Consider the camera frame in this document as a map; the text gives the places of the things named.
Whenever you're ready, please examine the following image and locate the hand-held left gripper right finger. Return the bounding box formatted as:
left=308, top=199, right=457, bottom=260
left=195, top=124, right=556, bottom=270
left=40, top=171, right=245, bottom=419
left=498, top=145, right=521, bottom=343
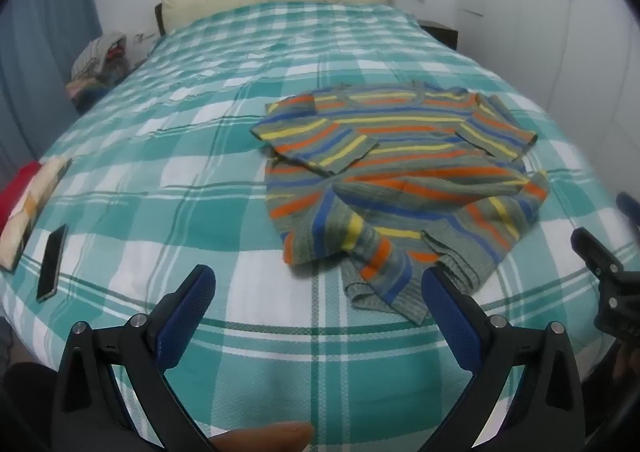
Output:
left=421, top=266, right=586, bottom=452

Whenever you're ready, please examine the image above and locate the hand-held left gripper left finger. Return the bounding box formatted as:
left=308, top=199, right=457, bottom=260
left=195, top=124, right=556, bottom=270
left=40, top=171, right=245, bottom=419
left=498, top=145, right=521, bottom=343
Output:
left=50, top=263, right=218, bottom=452

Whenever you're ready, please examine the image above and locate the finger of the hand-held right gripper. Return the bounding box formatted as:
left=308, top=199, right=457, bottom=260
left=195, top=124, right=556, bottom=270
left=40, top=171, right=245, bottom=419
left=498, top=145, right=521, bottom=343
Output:
left=571, top=227, right=624, bottom=284
left=615, top=191, right=640, bottom=234

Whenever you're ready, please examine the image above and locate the striped knit sweater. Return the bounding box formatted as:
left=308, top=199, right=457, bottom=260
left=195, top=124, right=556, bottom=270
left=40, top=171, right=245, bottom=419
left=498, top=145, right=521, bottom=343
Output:
left=250, top=80, right=551, bottom=325

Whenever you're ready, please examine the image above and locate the pile of clothes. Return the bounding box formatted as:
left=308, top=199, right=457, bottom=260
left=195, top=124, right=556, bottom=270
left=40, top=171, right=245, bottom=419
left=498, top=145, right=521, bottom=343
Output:
left=66, top=32, right=132, bottom=113

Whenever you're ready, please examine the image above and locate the green checked bedspread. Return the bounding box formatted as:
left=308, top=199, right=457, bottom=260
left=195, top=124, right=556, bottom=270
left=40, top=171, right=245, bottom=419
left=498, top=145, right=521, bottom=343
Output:
left=0, top=1, right=640, bottom=452

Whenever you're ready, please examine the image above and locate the black smartphone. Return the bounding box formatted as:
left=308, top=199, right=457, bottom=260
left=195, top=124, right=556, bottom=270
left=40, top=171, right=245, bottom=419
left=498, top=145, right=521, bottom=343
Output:
left=36, top=223, right=68, bottom=303

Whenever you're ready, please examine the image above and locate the red and cream cushion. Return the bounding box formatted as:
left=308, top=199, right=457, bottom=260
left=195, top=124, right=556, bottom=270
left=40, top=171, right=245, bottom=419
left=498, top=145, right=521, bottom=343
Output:
left=0, top=157, right=73, bottom=273

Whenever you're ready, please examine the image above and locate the red cloth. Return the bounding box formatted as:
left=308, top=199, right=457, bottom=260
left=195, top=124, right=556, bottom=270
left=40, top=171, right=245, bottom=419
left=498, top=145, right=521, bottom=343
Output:
left=0, top=160, right=43, bottom=228

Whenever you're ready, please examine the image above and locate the white wardrobe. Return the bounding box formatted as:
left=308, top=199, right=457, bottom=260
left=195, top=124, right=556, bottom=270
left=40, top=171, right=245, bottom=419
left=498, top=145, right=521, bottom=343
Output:
left=452, top=0, right=640, bottom=213

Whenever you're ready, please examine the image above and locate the dark wooden nightstand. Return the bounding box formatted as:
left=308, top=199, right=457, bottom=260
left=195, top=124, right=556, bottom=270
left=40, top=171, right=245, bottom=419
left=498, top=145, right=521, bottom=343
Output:
left=416, top=19, right=459, bottom=51

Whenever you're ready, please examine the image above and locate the blue curtain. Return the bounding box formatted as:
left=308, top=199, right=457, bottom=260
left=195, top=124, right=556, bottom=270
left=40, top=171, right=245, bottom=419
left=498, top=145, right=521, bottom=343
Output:
left=0, top=0, right=103, bottom=193

